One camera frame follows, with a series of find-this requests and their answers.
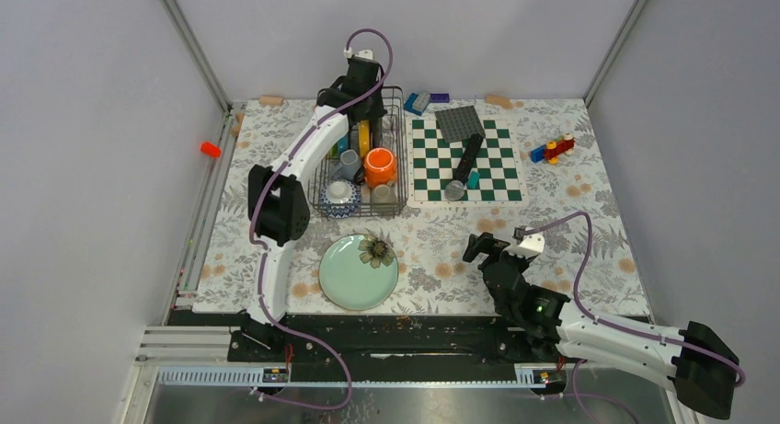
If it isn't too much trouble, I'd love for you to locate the yellow polka dot plate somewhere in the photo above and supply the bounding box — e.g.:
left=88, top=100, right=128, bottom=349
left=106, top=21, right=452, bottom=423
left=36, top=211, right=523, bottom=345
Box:
left=357, top=120, right=372, bottom=158

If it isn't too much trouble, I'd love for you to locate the mint green flower plate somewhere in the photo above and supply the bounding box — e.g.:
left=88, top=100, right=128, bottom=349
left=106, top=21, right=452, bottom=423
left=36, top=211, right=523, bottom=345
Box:
left=318, top=234, right=399, bottom=311

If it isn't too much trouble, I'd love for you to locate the black floral square plate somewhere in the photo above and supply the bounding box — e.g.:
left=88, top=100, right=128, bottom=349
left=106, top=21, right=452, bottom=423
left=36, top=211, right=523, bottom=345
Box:
left=370, top=117, right=384, bottom=149

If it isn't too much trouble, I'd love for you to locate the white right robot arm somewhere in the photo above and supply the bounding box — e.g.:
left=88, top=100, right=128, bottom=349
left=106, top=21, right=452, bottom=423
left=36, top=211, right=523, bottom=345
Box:
left=463, top=233, right=740, bottom=419

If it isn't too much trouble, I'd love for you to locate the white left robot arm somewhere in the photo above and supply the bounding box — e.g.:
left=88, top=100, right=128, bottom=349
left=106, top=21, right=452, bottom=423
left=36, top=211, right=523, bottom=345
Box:
left=244, top=49, right=388, bottom=361

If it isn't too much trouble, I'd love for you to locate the blue grey lego brick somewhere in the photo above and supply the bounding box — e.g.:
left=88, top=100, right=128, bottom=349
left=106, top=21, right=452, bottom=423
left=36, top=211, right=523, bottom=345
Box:
left=404, top=92, right=430, bottom=116

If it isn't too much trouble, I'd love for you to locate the black glitter microphone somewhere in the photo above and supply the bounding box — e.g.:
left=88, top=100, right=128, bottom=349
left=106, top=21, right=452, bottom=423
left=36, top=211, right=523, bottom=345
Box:
left=444, top=133, right=484, bottom=201

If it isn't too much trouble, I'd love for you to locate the teal rectangular block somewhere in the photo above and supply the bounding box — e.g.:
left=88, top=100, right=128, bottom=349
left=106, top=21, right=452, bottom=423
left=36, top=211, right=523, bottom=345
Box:
left=466, top=170, right=481, bottom=189

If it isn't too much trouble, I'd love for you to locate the blue polka dot plate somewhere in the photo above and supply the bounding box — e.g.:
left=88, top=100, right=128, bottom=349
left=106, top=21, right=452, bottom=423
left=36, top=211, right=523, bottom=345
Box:
left=330, top=135, right=350, bottom=159

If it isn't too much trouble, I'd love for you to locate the purple lego brick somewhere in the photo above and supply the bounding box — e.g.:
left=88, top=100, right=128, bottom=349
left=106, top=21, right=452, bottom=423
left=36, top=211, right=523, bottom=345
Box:
left=430, top=93, right=451, bottom=103

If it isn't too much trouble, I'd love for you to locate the grey blue ceramic mug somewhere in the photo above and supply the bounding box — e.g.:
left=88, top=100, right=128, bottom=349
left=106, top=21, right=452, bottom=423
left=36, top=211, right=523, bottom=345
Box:
left=331, top=149, right=364, bottom=185

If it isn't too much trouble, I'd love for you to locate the green white chessboard mat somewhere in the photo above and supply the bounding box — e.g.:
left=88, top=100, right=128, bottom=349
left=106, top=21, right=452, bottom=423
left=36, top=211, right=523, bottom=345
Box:
left=407, top=117, right=526, bottom=205

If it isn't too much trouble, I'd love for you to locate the orange ceramic mug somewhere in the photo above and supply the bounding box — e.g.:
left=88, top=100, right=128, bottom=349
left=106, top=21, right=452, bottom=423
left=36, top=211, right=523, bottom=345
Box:
left=363, top=147, right=397, bottom=189

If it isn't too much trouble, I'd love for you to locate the left wooden cork block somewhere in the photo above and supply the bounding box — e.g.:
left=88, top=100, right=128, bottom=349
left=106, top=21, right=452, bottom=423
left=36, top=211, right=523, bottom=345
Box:
left=258, top=95, right=284, bottom=107

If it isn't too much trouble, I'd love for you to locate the wooden cork block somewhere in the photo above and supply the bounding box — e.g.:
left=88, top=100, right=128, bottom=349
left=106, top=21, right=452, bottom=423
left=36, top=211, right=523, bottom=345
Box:
left=258, top=95, right=284, bottom=107
left=485, top=95, right=514, bottom=109

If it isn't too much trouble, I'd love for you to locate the grey lego baseplate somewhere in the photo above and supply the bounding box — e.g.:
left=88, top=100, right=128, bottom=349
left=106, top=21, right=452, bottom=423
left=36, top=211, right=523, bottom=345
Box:
left=434, top=106, right=485, bottom=143

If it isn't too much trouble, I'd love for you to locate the small beige ceramic cup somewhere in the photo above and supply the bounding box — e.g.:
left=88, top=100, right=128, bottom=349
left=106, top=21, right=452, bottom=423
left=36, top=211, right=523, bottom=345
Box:
left=370, top=184, right=397, bottom=214

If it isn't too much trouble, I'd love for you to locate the colourful lego toy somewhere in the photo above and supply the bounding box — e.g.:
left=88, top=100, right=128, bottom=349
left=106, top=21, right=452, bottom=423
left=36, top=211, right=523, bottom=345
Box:
left=529, top=133, right=576, bottom=165

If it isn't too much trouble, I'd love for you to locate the blue white patterned bowl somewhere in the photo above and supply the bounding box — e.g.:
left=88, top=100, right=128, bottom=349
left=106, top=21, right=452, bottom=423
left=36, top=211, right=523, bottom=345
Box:
left=317, top=179, right=361, bottom=219

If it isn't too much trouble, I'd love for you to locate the right wooden cork block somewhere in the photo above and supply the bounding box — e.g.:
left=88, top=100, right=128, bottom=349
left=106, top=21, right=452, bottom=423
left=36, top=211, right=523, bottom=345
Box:
left=485, top=95, right=514, bottom=109

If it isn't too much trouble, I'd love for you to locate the orange plastic cap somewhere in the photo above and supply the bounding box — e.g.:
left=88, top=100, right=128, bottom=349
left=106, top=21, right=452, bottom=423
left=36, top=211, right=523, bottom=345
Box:
left=200, top=142, right=222, bottom=158

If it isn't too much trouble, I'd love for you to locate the grey wire dish rack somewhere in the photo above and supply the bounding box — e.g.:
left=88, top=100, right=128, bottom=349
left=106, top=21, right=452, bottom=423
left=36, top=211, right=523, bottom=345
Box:
left=305, top=86, right=408, bottom=219

